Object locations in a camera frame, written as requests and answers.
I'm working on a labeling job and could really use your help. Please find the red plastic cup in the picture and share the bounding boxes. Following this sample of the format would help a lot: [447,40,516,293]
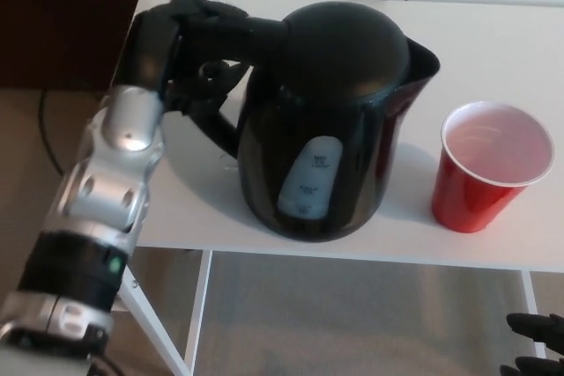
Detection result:
[430,101,555,234]

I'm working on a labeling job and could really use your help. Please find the black electric kettle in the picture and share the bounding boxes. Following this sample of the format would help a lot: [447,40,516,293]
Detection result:
[175,1,442,243]

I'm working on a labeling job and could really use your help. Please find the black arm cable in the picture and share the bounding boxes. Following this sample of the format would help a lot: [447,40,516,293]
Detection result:
[87,349,129,376]

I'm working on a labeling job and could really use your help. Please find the white metal-frame table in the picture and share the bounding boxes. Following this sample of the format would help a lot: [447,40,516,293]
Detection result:
[112,0,564,376]

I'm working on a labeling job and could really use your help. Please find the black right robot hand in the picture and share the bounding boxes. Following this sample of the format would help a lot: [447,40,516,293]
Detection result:
[500,312,564,376]

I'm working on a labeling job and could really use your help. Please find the dark brown wooden panel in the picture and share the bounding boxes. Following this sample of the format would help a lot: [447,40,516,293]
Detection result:
[0,0,146,91]

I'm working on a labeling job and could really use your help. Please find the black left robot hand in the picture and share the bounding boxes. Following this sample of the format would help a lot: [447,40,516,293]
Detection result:
[116,0,252,117]

